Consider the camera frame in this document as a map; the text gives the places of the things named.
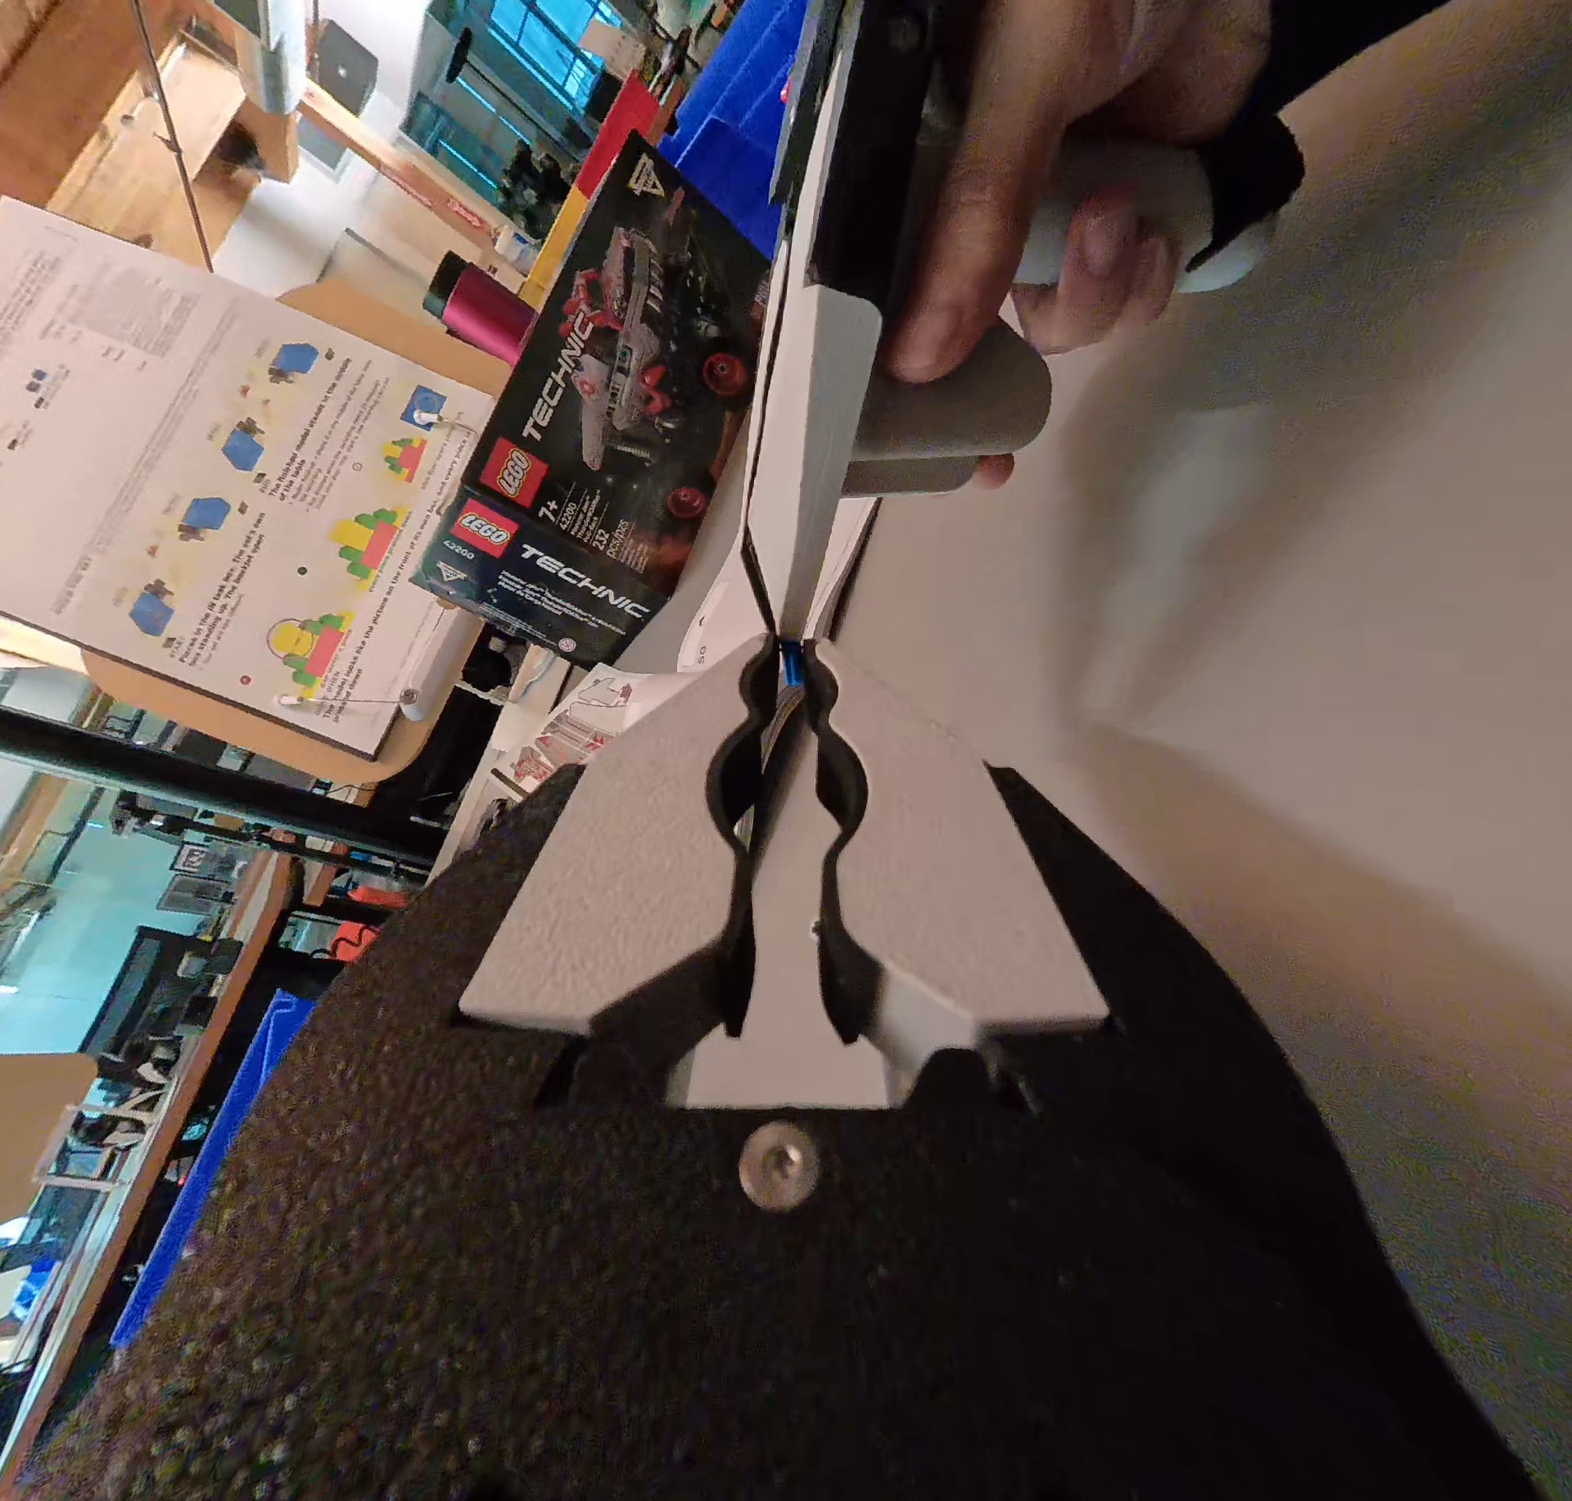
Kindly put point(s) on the person's right hand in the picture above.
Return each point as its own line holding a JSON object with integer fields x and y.
{"x": 1106, "y": 40}

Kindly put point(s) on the red plastic bin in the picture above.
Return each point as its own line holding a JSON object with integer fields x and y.
{"x": 625, "y": 125}

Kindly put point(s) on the black metal pole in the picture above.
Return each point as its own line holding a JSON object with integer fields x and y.
{"x": 185, "y": 776}

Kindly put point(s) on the pink and black bottle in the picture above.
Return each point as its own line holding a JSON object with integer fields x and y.
{"x": 487, "y": 308}

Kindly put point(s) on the black toy set box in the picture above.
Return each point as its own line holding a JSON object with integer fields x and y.
{"x": 589, "y": 422}

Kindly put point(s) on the wooden cabinet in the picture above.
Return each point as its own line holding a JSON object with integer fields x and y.
{"x": 76, "y": 51}

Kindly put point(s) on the printed instruction sheet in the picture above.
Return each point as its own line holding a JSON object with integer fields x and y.
{"x": 185, "y": 444}

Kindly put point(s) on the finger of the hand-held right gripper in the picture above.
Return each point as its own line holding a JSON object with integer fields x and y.
{"x": 799, "y": 175}
{"x": 830, "y": 422}

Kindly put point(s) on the white box device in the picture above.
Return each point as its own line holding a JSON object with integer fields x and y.
{"x": 247, "y": 3}

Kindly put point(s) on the red and grey sticker sheet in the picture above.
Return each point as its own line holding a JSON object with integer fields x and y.
{"x": 579, "y": 727}

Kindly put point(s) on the white instruction booklet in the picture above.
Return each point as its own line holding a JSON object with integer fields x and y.
{"x": 716, "y": 616}

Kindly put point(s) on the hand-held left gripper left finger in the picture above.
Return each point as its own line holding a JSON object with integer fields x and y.
{"x": 589, "y": 886}

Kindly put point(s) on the blue toy pin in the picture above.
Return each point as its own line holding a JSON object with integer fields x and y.
{"x": 789, "y": 666}

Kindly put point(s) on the black square device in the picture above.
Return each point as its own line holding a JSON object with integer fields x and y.
{"x": 345, "y": 67}

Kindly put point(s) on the blue plastic bin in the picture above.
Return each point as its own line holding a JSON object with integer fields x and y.
{"x": 739, "y": 113}

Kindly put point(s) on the grey desk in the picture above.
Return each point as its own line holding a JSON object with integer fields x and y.
{"x": 1230, "y": 666}

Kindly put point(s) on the thin metal rod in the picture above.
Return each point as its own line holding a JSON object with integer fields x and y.
{"x": 160, "y": 102}

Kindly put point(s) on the blue plastic crate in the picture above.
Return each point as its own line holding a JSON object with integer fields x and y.
{"x": 209, "y": 1159}

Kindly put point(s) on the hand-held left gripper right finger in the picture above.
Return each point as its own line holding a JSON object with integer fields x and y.
{"x": 970, "y": 897}

